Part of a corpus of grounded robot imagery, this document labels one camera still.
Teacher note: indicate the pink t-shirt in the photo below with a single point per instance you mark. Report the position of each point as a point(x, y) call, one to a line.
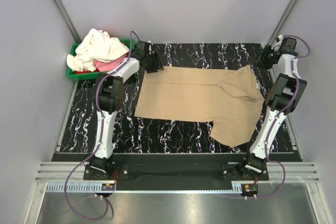
point(108, 66)

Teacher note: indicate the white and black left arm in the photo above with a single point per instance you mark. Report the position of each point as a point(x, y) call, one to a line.
point(109, 98)

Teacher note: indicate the beige t-shirt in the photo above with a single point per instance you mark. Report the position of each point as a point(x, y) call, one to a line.
point(230, 99)

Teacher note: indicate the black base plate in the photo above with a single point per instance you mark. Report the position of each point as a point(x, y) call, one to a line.
point(176, 172)

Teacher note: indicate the white slotted cable duct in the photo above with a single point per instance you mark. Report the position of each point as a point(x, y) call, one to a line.
point(234, 188)

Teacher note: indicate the white t-shirt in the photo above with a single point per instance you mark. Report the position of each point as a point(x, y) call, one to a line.
point(97, 45)

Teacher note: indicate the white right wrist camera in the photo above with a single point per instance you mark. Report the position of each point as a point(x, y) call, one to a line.
point(279, 39)

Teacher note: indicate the left aluminium corner post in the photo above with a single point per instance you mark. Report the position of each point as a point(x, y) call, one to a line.
point(67, 20)

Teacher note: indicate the aluminium corner post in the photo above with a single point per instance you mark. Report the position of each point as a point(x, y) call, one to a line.
point(282, 20)
point(67, 20)

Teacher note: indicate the aluminium rail frame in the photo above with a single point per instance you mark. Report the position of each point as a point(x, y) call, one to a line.
point(54, 176)

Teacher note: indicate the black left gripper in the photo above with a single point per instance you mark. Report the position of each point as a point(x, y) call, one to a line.
point(156, 65)

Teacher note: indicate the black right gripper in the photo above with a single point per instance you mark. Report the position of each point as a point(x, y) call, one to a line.
point(261, 57)

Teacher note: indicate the right aluminium corner post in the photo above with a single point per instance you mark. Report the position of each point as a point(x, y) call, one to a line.
point(282, 20)

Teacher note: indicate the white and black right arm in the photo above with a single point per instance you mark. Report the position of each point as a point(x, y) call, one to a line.
point(281, 100)

